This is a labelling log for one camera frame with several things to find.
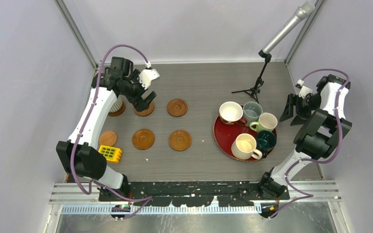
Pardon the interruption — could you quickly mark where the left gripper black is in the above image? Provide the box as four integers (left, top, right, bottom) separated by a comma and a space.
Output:
120, 70, 155, 111

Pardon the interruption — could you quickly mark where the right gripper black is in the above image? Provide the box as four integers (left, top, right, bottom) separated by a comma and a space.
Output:
280, 93, 322, 126

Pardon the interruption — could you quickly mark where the brown ringed wooden coaster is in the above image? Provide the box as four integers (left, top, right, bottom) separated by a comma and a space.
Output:
169, 130, 192, 151
132, 129, 155, 150
167, 99, 188, 117
134, 101, 155, 117

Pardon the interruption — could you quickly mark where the small dark wooden coaster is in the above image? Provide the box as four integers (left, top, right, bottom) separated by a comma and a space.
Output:
108, 102, 126, 117

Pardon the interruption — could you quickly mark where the grey striped ribbed cup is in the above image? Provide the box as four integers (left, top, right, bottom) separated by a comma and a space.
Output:
109, 97, 123, 112

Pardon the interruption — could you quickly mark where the red round tray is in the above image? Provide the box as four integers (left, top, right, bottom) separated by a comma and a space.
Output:
213, 116, 277, 161

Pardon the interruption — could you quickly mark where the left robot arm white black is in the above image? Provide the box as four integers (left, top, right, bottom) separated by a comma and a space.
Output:
56, 57, 159, 201

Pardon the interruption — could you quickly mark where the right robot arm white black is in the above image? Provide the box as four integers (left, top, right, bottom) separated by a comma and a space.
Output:
257, 74, 352, 199

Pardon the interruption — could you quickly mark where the light green cup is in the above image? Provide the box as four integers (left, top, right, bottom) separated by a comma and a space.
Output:
249, 113, 278, 133

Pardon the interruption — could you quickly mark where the dark teal cup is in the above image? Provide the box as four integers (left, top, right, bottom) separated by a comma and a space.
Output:
256, 131, 277, 153

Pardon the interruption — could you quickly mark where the grey blue cup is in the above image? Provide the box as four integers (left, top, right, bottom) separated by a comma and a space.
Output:
243, 101, 263, 127

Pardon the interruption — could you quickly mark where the white cup red outside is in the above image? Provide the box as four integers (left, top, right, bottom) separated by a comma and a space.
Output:
219, 101, 247, 125

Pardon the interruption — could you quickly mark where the large cream mug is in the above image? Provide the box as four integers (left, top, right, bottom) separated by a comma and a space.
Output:
231, 133, 263, 160

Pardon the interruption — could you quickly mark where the yellow toy block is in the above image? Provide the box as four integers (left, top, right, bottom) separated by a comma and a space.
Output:
98, 145, 122, 163

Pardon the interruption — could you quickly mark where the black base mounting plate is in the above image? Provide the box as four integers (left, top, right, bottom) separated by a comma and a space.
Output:
116, 181, 277, 207

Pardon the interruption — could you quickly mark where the silver microphone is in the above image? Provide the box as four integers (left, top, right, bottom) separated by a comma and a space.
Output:
258, 0, 315, 63

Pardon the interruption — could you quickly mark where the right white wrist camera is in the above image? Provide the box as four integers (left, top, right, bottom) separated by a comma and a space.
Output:
295, 79, 313, 99

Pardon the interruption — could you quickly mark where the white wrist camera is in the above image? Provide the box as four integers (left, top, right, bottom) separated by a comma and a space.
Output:
295, 79, 313, 99
138, 62, 160, 90

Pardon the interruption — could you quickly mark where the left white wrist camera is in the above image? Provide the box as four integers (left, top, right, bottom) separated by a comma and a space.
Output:
138, 62, 160, 90

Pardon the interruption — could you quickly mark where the aluminium front rail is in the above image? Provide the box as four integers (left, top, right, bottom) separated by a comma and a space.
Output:
49, 180, 342, 204

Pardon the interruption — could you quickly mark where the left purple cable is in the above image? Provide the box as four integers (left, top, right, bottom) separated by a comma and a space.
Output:
69, 44, 153, 220

